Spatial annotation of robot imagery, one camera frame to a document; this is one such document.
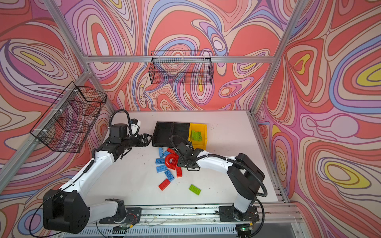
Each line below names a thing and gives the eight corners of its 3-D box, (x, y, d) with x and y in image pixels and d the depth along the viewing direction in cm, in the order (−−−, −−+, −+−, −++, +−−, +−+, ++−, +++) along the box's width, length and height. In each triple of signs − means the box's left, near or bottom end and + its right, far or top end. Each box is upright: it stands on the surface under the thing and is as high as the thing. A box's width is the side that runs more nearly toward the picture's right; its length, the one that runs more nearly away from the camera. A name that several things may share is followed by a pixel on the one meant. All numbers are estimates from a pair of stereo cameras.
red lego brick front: (158, 187, 85) (158, 185, 83) (167, 179, 88) (166, 177, 86) (162, 191, 83) (161, 189, 81) (170, 182, 86) (170, 181, 84)
